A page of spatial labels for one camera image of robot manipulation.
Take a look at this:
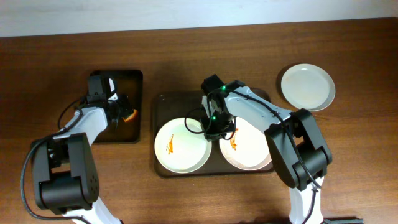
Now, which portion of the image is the green orange sponge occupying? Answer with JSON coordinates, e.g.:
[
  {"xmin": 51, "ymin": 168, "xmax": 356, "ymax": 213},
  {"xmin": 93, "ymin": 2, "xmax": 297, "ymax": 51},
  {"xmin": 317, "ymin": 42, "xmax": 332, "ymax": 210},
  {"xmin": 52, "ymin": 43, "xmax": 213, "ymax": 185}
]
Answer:
[{"xmin": 123, "ymin": 109, "xmax": 139, "ymax": 123}]

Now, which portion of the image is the cream plate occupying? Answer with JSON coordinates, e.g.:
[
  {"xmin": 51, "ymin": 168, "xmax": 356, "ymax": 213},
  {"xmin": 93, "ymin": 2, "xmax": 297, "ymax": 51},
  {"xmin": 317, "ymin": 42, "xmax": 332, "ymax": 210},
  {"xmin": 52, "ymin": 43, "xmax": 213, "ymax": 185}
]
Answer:
[
  {"xmin": 219, "ymin": 117, "xmax": 272, "ymax": 171},
  {"xmin": 154, "ymin": 118, "xmax": 212, "ymax": 174},
  {"xmin": 280, "ymin": 63, "xmax": 336, "ymax": 111}
]

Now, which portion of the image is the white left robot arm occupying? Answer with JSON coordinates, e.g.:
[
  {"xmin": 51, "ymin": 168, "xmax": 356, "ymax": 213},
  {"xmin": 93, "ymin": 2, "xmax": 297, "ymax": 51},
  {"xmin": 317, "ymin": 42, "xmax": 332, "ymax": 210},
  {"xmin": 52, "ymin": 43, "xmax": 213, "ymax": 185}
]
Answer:
[{"xmin": 30, "ymin": 95, "xmax": 137, "ymax": 223}]

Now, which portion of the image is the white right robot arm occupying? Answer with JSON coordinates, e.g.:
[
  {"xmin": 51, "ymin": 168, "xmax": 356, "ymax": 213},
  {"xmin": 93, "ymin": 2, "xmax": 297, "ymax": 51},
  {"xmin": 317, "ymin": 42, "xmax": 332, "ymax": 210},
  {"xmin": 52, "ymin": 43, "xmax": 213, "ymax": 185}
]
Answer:
[{"xmin": 200, "ymin": 76, "xmax": 332, "ymax": 223}]

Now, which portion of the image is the cream plate back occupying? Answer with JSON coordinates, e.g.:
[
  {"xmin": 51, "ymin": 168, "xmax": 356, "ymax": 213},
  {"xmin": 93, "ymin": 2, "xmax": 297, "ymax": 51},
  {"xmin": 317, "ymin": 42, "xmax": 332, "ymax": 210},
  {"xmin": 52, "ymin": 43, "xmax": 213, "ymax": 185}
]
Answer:
[{"xmin": 280, "ymin": 63, "xmax": 336, "ymax": 111}]

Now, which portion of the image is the brown serving tray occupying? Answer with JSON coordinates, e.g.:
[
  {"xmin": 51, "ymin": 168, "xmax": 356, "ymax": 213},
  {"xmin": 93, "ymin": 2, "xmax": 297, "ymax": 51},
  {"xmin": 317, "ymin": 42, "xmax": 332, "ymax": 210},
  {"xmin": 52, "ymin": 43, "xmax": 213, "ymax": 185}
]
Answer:
[{"xmin": 151, "ymin": 91, "xmax": 274, "ymax": 179}]

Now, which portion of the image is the black water basin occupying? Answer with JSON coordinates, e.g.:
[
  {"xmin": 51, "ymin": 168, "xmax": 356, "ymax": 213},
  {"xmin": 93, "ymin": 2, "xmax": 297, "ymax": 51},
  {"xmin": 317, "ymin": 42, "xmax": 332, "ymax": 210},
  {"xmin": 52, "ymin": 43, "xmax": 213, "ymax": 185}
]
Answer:
[{"xmin": 90, "ymin": 70, "xmax": 143, "ymax": 144}]

